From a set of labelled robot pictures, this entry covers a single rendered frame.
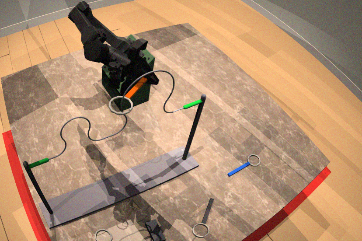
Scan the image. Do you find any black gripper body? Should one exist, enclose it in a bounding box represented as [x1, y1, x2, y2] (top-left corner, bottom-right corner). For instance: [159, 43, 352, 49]
[108, 38, 148, 96]

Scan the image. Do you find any white loop with blue handle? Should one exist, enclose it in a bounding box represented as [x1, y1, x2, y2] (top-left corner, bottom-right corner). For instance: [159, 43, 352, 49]
[227, 154, 261, 177]

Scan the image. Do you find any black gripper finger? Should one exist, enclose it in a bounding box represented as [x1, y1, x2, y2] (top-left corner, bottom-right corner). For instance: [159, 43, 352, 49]
[132, 57, 160, 83]
[130, 75, 158, 85]

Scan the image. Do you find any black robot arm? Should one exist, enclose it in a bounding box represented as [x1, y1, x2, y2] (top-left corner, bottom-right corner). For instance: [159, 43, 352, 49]
[68, 1, 135, 89]

